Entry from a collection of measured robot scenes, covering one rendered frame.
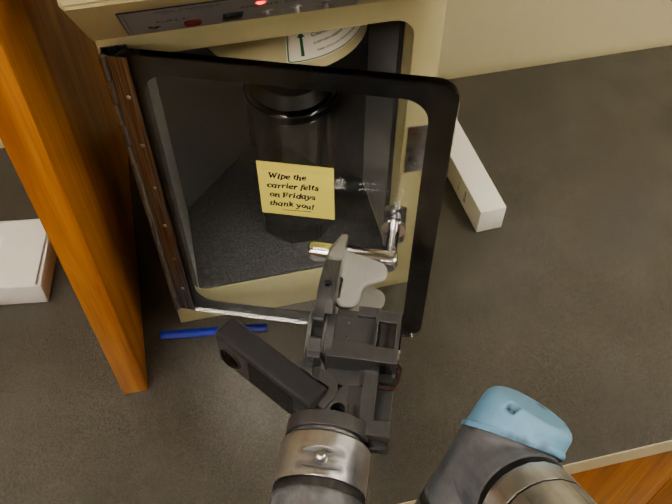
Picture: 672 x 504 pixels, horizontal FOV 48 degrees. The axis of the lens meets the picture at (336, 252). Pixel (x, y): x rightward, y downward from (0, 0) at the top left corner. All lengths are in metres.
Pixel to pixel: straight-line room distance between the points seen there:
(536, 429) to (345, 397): 0.17
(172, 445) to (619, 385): 0.56
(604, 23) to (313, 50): 0.81
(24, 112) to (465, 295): 0.64
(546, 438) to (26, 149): 0.46
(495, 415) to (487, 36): 0.91
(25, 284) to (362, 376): 0.56
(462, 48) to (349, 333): 0.80
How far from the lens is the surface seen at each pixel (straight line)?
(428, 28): 0.75
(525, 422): 0.57
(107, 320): 0.85
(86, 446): 0.97
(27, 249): 1.12
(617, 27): 1.50
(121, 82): 0.71
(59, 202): 0.70
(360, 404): 0.64
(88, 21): 0.59
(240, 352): 0.66
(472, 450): 0.58
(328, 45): 0.76
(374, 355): 0.64
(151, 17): 0.60
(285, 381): 0.64
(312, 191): 0.75
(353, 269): 0.70
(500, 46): 1.40
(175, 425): 0.96
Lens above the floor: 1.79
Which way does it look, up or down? 52 degrees down
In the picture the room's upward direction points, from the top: straight up
